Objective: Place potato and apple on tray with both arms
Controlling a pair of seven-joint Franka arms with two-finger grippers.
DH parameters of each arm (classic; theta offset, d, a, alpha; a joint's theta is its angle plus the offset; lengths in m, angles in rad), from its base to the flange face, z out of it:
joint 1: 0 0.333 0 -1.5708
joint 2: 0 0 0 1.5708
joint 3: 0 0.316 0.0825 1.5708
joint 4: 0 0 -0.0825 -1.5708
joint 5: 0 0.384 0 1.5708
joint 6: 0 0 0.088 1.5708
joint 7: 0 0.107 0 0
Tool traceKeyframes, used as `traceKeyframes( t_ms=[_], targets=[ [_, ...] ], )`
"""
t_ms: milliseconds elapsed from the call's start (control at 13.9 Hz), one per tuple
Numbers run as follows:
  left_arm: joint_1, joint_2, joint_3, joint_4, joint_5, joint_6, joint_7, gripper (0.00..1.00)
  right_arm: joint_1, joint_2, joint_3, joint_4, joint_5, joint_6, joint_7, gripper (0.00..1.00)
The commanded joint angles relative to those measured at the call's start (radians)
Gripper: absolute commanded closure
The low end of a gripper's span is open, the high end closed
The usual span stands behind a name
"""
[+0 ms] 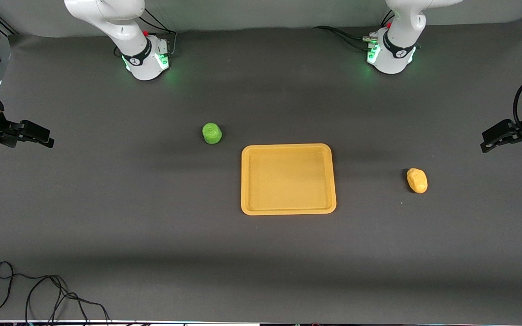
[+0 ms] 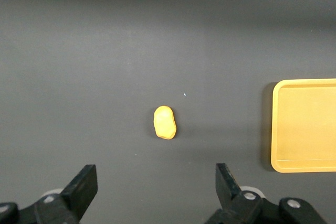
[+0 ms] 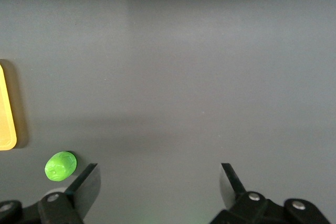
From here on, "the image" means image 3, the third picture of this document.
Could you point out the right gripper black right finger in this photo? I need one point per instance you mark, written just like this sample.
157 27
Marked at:
231 190

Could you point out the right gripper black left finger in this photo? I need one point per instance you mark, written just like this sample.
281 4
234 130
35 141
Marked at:
86 190

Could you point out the green toy apple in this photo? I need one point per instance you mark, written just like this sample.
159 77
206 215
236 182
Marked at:
61 166

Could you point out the yellow plastic tray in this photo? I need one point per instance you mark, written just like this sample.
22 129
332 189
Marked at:
6 108

